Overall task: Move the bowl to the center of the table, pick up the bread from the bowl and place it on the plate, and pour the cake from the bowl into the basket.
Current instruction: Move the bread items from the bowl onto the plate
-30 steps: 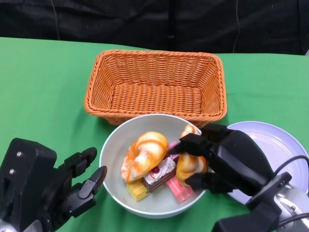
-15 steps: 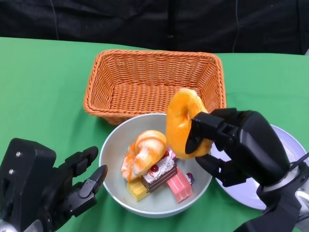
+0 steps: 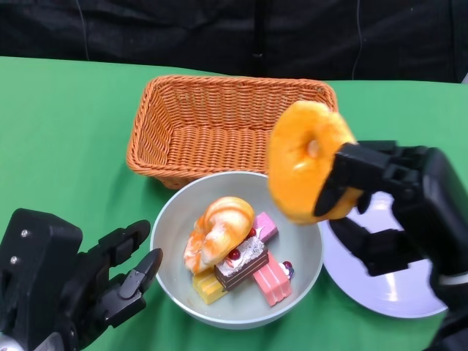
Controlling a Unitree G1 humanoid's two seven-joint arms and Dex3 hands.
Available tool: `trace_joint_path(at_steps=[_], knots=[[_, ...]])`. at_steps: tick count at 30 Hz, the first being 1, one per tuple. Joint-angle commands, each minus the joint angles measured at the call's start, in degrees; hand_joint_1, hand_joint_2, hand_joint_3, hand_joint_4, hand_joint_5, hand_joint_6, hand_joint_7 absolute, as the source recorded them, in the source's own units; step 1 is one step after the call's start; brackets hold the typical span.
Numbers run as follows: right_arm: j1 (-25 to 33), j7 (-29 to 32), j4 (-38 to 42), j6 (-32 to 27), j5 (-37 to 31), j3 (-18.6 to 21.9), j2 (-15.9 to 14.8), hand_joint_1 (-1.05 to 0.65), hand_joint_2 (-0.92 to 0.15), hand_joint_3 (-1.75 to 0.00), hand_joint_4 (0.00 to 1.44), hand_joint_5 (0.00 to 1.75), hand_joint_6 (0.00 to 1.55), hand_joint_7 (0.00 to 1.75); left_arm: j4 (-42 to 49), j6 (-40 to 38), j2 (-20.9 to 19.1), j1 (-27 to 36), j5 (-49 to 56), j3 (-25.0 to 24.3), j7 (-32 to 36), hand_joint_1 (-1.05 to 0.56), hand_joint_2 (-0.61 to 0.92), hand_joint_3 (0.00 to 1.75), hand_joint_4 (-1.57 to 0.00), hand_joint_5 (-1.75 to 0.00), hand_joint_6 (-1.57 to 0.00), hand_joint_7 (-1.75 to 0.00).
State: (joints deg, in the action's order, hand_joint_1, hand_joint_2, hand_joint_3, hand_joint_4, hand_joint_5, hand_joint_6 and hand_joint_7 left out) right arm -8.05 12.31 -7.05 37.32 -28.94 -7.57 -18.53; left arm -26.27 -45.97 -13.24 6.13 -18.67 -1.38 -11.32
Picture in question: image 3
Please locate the lavender round plate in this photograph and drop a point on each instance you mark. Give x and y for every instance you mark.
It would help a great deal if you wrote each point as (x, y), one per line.
(402, 294)

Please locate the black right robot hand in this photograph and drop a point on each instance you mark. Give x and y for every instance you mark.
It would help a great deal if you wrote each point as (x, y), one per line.
(431, 204)

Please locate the pale green bowl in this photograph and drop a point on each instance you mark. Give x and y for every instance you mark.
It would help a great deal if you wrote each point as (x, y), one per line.
(175, 234)

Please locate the orange white croissant bread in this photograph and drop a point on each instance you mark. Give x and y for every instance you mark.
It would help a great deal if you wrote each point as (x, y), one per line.
(223, 226)

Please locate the orange wicker basket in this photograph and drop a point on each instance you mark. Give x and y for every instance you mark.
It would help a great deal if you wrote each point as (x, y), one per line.
(204, 120)

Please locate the black left wrist camera housing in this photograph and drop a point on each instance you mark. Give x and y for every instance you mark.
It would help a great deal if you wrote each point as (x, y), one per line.
(36, 256)

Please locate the chocolate cake slice with cherry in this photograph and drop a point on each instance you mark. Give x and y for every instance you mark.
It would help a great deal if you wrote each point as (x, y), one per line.
(241, 267)

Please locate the magenta pink cake slice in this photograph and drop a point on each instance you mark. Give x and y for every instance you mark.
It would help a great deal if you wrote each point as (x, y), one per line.
(267, 226)

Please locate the salmon pink cake slice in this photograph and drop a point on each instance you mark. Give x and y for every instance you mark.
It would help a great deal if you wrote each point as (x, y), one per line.
(272, 287)

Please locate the yellow cake slice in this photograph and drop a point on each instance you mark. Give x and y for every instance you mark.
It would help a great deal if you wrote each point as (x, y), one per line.
(208, 289)

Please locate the black backdrop curtain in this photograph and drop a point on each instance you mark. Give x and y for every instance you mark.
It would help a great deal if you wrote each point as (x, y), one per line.
(164, 33)

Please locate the green tablecloth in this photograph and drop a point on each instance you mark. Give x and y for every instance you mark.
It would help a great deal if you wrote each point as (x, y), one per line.
(55, 146)

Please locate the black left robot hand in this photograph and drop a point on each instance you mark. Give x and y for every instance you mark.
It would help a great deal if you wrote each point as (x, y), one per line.
(109, 300)

